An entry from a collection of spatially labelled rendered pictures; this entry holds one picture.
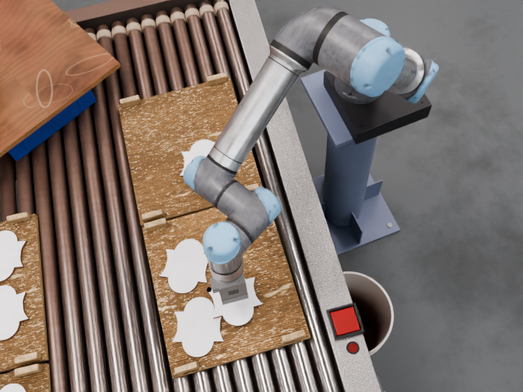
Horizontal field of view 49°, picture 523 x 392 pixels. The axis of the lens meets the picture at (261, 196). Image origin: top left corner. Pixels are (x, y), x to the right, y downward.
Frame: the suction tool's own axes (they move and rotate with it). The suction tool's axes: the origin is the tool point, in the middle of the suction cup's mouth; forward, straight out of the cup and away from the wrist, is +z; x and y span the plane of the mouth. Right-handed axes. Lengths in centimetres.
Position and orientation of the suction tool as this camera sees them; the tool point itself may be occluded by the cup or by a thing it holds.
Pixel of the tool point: (233, 292)
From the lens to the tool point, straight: 143.6
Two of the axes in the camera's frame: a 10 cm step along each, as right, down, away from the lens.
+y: 2.6, 8.4, -4.8
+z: 0.4, 4.9, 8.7
